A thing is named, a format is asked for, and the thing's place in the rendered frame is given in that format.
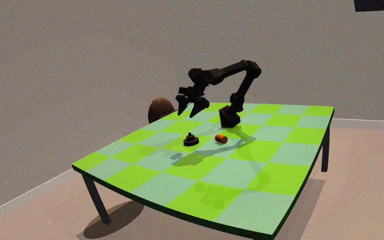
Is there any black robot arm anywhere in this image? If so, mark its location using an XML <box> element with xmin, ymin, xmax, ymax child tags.
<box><xmin>178</xmin><ymin>59</ymin><xmax>262</xmax><ymax>118</ymax></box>

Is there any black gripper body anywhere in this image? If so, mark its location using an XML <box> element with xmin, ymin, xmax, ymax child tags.
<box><xmin>175</xmin><ymin>85</ymin><xmax>210</xmax><ymax>108</ymax></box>

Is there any orange knob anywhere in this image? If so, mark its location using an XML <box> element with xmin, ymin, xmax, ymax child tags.
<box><xmin>215</xmin><ymin>134</ymin><xmax>228</xmax><ymax>144</ymax></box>

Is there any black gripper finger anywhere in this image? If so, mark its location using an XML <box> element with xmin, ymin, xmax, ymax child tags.
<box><xmin>177</xmin><ymin>99</ymin><xmax>187</xmax><ymax>116</ymax></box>
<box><xmin>189</xmin><ymin>101</ymin><xmax>205</xmax><ymax>118</ymax></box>

